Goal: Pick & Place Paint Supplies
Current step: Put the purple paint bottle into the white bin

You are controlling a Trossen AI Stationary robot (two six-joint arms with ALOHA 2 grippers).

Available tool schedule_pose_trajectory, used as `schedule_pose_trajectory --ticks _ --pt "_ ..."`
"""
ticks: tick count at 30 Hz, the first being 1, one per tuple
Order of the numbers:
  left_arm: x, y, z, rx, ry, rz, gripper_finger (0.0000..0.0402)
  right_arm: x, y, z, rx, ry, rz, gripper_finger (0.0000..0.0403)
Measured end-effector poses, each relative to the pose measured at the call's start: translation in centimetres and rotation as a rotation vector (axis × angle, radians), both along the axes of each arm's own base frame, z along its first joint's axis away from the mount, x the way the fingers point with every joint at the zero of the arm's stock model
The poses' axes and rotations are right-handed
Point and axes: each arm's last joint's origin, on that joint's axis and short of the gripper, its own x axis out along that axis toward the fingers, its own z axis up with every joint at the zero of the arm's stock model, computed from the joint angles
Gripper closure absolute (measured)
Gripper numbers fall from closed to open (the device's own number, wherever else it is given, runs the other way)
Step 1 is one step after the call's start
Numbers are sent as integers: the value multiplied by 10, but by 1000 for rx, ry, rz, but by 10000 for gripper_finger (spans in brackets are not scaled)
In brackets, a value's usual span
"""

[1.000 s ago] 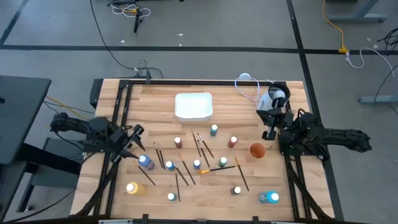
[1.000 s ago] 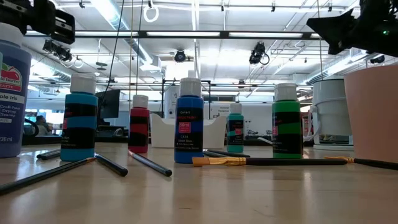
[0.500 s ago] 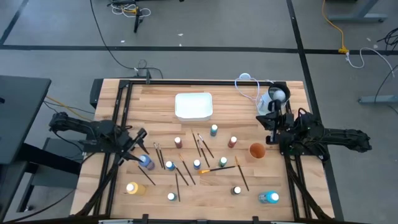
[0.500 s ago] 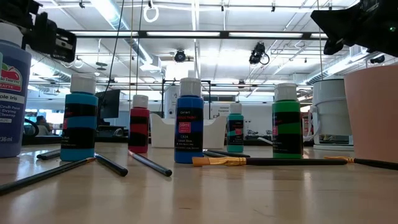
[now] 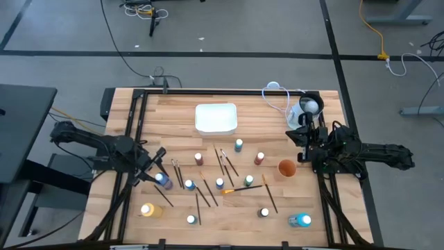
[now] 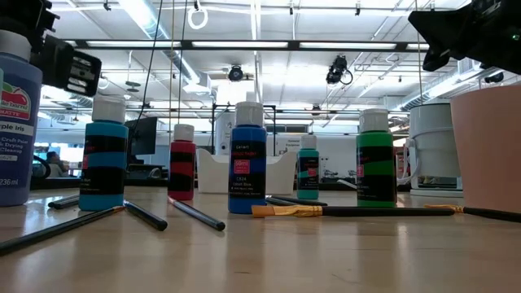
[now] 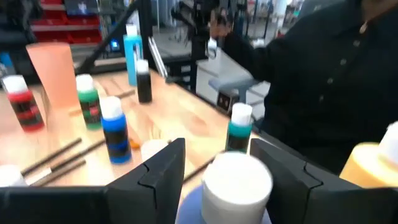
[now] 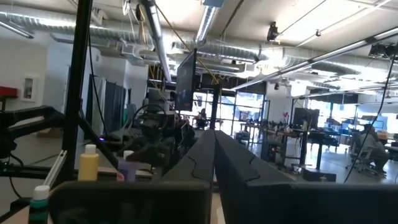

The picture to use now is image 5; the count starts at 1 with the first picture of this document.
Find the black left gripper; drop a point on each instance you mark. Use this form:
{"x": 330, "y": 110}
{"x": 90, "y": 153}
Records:
{"x": 144, "y": 163}

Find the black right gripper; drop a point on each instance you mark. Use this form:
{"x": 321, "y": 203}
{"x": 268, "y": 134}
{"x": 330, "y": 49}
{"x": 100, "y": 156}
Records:
{"x": 317, "y": 139}

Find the large purple paint bottle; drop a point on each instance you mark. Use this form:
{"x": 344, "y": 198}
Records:
{"x": 166, "y": 182}

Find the peach plastic cup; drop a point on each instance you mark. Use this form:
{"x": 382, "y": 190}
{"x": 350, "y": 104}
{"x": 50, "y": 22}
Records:
{"x": 287, "y": 169}

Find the small blue paint bottle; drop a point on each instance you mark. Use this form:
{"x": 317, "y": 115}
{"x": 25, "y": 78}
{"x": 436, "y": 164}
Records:
{"x": 189, "y": 185}
{"x": 219, "y": 184}

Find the large yellow paint bottle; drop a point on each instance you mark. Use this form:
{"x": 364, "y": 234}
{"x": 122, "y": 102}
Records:
{"x": 154, "y": 210}

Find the brown paint bottle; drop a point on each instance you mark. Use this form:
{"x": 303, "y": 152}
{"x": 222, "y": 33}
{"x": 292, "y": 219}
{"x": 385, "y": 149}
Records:
{"x": 199, "y": 160}

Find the red paint bottle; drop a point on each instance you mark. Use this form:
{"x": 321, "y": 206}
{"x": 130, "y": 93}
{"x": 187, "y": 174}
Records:
{"x": 258, "y": 159}

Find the black paintbrush silver ferrule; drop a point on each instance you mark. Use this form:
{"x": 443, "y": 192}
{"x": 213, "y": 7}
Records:
{"x": 203, "y": 197}

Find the black paintbrush orange ferrule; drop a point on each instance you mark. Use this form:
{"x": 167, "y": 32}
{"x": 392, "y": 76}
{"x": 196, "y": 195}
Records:
{"x": 209, "y": 189}

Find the small teal paint bottle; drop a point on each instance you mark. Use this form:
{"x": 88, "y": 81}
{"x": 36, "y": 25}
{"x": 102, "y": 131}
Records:
{"x": 191, "y": 219}

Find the dark teal paint bottle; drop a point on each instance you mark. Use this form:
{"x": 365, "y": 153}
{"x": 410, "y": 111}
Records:
{"x": 238, "y": 146}

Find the black paintbrush gold ferrule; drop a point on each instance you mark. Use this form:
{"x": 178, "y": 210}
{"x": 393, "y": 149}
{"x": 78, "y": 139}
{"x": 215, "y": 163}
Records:
{"x": 270, "y": 193}

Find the green paint bottle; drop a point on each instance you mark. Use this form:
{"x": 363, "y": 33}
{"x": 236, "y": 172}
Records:
{"x": 248, "y": 181}

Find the black paint bottle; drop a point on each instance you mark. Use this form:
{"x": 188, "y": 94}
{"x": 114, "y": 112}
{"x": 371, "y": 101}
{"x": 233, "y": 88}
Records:
{"x": 262, "y": 212}

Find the large light blue paint bottle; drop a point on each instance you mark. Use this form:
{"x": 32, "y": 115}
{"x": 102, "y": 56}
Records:
{"x": 296, "y": 220}

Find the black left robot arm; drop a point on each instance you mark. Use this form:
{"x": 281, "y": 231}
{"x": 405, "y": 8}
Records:
{"x": 86, "y": 139}

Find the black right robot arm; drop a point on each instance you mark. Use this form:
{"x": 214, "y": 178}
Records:
{"x": 381, "y": 154}

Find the white cylindrical desk device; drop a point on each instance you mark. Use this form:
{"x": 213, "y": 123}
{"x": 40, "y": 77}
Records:
{"x": 295, "y": 116}

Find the white round puck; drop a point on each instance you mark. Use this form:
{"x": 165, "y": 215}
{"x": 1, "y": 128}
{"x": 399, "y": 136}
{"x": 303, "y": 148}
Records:
{"x": 273, "y": 84}

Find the white plastic bin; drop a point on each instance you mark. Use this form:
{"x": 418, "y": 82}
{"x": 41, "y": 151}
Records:
{"x": 216, "y": 119}

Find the grey desk foot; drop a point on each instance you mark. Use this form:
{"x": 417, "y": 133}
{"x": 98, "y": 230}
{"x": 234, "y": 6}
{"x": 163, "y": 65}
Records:
{"x": 423, "y": 111}

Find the black desk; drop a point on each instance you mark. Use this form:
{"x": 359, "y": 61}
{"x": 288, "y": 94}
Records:
{"x": 24, "y": 132}

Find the grey desk leg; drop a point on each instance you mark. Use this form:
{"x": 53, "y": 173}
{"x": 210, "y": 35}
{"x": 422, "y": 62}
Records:
{"x": 399, "y": 19}

